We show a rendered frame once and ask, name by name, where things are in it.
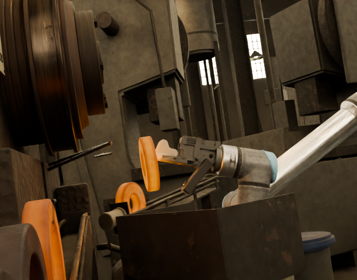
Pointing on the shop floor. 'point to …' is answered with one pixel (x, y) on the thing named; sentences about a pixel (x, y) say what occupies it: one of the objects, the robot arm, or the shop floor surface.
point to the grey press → (320, 64)
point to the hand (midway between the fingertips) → (148, 156)
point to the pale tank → (202, 38)
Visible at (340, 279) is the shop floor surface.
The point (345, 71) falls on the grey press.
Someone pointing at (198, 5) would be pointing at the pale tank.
